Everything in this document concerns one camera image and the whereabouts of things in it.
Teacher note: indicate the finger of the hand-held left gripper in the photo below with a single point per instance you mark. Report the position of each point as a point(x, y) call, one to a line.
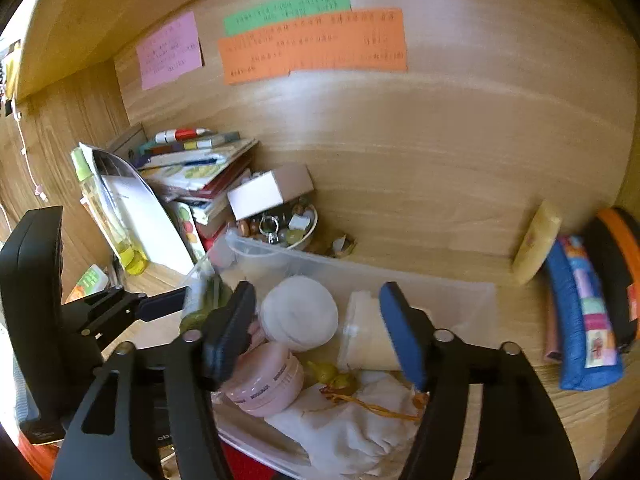
point(165, 305)
point(120, 332)

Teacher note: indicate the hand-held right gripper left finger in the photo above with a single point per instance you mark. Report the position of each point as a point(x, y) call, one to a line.
point(230, 330)

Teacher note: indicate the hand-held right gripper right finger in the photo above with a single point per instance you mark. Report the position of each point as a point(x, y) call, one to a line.
point(400, 330)

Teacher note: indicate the pink knitted pouch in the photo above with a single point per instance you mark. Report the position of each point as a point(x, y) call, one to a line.
point(256, 335)

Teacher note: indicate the dark green bottle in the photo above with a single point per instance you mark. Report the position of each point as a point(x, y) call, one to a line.
point(197, 317)

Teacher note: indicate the translucent lidded cup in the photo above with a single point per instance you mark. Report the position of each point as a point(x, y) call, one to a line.
point(365, 340)

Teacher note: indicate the pale pink cream jar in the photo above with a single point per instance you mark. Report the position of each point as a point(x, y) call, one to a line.
point(265, 375)

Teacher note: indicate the clear plastic storage box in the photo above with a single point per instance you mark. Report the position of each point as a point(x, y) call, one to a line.
point(450, 300)

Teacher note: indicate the green beads with orange tassel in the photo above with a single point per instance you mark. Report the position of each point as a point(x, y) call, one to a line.
point(325, 372)

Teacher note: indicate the person's left forearm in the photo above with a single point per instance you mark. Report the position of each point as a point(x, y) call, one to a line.
point(42, 460)

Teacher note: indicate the wooden desktop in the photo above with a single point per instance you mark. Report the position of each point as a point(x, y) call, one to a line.
point(575, 435)

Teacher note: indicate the green orange white stick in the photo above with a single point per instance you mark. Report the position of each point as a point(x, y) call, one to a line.
point(87, 282)

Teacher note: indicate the yellow green spray bottle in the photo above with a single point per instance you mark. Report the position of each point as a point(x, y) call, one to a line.
point(125, 245)

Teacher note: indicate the fruit printed card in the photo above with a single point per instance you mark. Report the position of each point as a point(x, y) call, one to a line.
point(190, 230)

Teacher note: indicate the white curved paper sheet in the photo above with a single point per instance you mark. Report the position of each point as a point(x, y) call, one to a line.
point(145, 220)

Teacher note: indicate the white bowl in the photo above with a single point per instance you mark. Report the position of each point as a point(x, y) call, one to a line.
point(300, 241)

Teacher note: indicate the pile of small trinkets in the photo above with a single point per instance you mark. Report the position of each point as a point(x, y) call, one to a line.
point(272, 225)

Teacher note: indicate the white small box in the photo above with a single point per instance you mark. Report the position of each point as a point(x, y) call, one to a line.
point(255, 197)

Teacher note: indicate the pink notebook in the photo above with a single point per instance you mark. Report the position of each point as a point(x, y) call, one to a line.
point(551, 330)

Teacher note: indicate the pale yellow bar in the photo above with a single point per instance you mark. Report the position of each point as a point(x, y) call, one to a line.
point(535, 245)

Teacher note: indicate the blue pencil case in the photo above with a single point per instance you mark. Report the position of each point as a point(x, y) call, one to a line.
point(565, 310)

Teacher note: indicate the grey cardboard box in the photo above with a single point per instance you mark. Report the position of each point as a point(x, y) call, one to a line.
point(127, 142)

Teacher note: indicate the red white marker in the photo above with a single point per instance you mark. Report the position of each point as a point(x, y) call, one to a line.
point(185, 135)

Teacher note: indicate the black orange round case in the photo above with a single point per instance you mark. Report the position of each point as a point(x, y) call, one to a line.
point(610, 270)

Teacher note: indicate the pink sticky note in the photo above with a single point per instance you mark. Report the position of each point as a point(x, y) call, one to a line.
point(170, 50)

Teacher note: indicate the orange sticky note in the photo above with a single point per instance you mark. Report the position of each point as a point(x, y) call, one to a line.
point(310, 50)

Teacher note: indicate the green sticky note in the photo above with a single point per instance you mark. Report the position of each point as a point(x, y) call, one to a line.
point(285, 12)

